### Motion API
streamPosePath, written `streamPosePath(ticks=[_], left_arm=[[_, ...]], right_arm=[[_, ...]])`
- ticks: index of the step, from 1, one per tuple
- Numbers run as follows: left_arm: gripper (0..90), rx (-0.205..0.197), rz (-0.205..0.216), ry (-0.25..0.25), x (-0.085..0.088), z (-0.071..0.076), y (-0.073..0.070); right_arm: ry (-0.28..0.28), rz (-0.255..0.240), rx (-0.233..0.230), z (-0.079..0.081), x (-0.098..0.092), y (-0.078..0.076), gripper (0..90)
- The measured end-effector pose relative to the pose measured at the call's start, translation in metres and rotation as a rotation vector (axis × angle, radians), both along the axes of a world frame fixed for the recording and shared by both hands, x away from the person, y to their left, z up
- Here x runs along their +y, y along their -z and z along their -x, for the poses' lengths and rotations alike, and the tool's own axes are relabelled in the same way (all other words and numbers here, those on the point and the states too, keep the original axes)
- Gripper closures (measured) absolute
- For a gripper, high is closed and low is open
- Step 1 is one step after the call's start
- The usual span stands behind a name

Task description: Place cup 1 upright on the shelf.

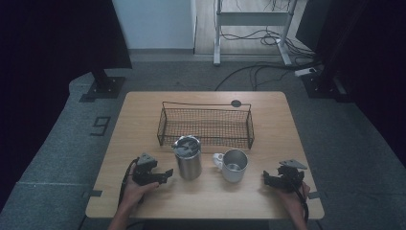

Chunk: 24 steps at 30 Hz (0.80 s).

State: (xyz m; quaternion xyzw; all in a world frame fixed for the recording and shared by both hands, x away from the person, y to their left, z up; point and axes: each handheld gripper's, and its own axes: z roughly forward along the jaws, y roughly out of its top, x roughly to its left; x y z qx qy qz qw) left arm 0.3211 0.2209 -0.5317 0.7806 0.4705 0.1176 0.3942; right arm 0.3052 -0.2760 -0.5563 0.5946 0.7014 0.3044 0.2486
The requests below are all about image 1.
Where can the dark curtain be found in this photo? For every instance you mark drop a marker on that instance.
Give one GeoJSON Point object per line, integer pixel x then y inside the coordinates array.
{"type": "Point", "coordinates": [48, 48]}
{"type": "Point", "coordinates": [367, 48]}

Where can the white power strip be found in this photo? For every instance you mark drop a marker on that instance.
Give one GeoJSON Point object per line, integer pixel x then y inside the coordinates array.
{"type": "Point", "coordinates": [304, 72]}

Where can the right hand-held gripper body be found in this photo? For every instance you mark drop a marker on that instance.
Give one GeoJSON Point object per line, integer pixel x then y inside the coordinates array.
{"type": "Point", "coordinates": [292, 179]}

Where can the black round table grommet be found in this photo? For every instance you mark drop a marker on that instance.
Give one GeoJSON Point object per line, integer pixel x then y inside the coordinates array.
{"type": "Point", "coordinates": [236, 103]}

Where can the grey tape strip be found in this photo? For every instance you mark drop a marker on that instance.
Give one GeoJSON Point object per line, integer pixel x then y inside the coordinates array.
{"type": "Point", "coordinates": [314, 195]}
{"type": "Point", "coordinates": [94, 193]}

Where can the black stand base plate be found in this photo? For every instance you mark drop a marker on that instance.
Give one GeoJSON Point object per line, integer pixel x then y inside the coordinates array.
{"type": "Point", "coordinates": [322, 86]}
{"type": "Point", "coordinates": [105, 87]}

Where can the white metal desk frame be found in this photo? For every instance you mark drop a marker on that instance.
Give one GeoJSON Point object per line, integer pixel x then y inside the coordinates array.
{"type": "Point", "coordinates": [252, 18]}

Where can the steel tumbler with lid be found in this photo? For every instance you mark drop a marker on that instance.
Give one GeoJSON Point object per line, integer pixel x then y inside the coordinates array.
{"type": "Point", "coordinates": [189, 163]}

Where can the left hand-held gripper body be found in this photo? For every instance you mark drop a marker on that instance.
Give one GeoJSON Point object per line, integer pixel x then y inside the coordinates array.
{"type": "Point", "coordinates": [144, 172]}

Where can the person's right hand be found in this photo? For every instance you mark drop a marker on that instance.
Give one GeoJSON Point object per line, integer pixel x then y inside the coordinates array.
{"type": "Point", "coordinates": [297, 199]}

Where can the person's left hand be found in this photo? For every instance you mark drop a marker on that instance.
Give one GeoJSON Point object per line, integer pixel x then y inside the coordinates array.
{"type": "Point", "coordinates": [134, 193]}

